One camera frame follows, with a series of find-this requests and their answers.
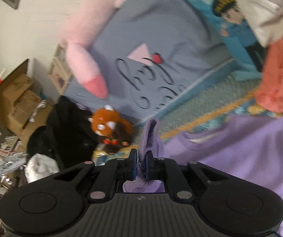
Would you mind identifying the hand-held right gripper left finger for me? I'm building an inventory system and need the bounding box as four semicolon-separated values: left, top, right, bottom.
54;149;137;201

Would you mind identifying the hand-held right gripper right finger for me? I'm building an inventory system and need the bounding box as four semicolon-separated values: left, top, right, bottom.
144;152;222;200

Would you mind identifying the purple hoodie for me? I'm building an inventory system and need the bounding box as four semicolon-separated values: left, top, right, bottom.
123;115;283;236

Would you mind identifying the red panda plush toy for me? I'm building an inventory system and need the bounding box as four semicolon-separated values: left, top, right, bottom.
88;105;134;151

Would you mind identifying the black coat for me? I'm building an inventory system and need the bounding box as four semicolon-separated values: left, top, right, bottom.
27;96;100;171

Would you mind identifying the blue quilted bedspread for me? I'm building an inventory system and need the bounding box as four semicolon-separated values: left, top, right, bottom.
92;71;283;228

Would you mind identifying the white plastic bag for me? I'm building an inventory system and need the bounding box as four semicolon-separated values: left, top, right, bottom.
24;153;61;184

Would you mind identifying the cardboard box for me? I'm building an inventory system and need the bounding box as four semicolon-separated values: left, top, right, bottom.
0;59;55;144

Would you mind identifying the stack of papers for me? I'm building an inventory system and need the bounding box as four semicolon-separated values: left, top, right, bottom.
0;126;21;165

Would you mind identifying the grey-blue script print pillow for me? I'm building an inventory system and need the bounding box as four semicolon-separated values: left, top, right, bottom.
65;0;234;119

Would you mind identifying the pink plush toy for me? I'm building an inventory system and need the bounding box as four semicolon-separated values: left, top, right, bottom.
60;0;147;100

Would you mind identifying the blue cartoon officer cushion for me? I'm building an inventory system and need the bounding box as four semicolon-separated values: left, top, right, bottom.
178;0;268;80

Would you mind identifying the coral sweater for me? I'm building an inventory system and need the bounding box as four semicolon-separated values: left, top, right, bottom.
255;27;283;114

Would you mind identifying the white shirt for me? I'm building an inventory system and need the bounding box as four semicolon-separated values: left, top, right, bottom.
236;0;283;48

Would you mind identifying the white picture frame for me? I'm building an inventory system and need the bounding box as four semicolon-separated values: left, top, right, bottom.
48;46;74;92

